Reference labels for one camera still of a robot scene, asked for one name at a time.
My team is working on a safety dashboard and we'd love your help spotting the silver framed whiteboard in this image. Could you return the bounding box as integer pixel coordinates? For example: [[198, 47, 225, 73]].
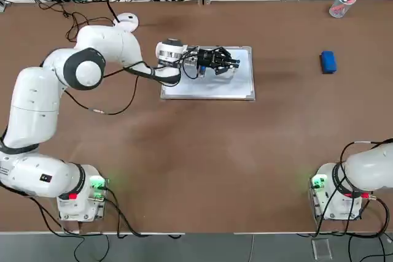
[[160, 45, 256, 102]]

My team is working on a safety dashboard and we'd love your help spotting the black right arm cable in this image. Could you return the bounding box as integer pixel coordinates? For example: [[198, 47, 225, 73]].
[[336, 139, 393, 201]]

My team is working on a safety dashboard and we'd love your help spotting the clear plastic pen cup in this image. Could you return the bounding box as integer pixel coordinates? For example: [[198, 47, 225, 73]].
[[329, 0, 359, 19]]

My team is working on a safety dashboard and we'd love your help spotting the blue whiteboard eraser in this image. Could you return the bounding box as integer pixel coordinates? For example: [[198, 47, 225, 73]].
[[319, 50, 338, 75]]

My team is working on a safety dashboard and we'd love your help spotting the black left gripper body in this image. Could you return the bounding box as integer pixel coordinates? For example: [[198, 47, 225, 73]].
[[196, 47, 218, 69]]

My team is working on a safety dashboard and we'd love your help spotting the clear acrylic plate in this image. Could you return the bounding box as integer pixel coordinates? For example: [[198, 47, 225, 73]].
[[311, 238, 333, 260]]

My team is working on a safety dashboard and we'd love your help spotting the black lamp cable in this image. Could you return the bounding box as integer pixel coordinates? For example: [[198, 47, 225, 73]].
[[62, 0, 121, 43]]

